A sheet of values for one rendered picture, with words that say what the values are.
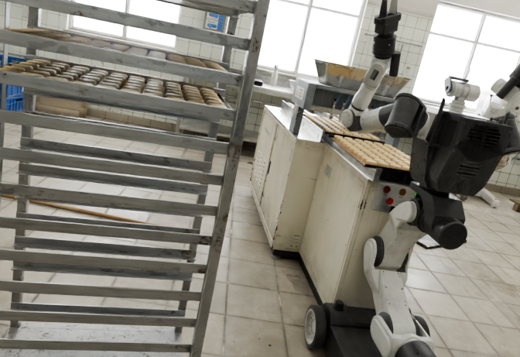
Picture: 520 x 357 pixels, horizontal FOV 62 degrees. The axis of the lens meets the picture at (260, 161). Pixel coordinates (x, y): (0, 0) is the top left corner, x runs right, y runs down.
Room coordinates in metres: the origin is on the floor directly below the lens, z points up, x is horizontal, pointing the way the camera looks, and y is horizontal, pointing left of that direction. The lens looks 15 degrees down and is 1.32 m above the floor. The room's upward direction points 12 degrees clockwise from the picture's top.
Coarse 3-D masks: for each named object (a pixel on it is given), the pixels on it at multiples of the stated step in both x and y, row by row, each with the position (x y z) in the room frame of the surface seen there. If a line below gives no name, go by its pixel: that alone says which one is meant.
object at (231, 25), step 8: (232, 24) 1.51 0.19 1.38; (232, 32) 1.51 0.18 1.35; (224, 48) 1.51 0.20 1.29; (232, 48) 1.52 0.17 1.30; (224, 56) 1.51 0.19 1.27; (224, 88) 1.52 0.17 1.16; (216, 128) 1.51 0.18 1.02; (208, 136) 1.51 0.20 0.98; (216, 136) 1.52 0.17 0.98; (208, 152) 1.51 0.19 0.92; (208, 160) 1.51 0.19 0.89; (200, 200) 1.51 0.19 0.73; (200, 224) 1.52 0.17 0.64; (192, 248) 1.51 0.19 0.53; (184, 288) 1.51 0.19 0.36; (184, 304) 1.51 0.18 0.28; (176, 328) 1.51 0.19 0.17
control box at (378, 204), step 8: (384, 184) 1.92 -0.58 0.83; (392, 184) 1.93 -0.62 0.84; (400, 184) 1.97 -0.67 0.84; (376, 192) 1.93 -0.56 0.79; (384, 192) 1.92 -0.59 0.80; (392, 192) 1.93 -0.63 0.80; (408, 192) 1.95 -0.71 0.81; (376, 200) 1.92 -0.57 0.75; (384, 200) 1.93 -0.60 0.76; (400, 200) 1.94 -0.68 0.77; (408, 200) 1.95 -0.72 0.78; (376, 208) 1.92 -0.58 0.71; (384, 208) 1.93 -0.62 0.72
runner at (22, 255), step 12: (0, 252) 0.97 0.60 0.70; (12, 252) 0.97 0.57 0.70; (24, 252) 0.98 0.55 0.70; (36, 252) 0.99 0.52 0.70; (48, 252) 0.99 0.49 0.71; (72, 264) 1.01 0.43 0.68; (84, 264) 1.02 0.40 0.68; (96, 264) 1.03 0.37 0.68; (108, 264) 1.03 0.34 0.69; (120, 264) 1.04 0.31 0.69; (132, 264) 1.05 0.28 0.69; (144, 264) 1.06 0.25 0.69; (156, 264) 1.07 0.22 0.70; (168, 264) 1.07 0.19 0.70; (180, 264) 1.08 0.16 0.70; (192, 264) 1.09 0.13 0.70; (204, 264) 1.10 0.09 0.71
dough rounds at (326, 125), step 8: (312, 120) 2.96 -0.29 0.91; (320, 120) 2.98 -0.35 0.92; (328, 120) 3.06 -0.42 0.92; (336, 120) 3.17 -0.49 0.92; (320, 128) 2.74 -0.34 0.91; (328, 128) 2.70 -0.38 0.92; (336, 128) 2.77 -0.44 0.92; (344, 128) 2.88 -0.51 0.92; (360, 136) 2.66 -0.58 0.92; (368, 136) 2.69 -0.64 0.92
